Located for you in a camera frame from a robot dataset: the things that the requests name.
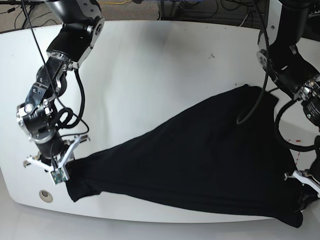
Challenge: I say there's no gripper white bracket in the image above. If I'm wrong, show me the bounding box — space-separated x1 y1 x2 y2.
284 164 320 211
23 134 90 185

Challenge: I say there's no black t-shirt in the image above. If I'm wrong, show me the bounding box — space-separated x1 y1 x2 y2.
66 85 303 228

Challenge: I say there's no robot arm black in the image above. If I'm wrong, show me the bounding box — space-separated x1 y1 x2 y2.
16 0 105 184
257 0 320 212

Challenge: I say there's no left table grommet hole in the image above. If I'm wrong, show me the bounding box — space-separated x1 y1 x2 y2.
39 190 53 203

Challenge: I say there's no red tape marking rectangle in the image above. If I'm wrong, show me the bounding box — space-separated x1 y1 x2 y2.
284 138 303 167

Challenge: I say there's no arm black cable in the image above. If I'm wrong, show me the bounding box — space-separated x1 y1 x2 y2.
21 0 90 161
236 0 320 153

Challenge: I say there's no yellow cable on floor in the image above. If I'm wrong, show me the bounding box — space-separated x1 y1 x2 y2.
97 0 131 6

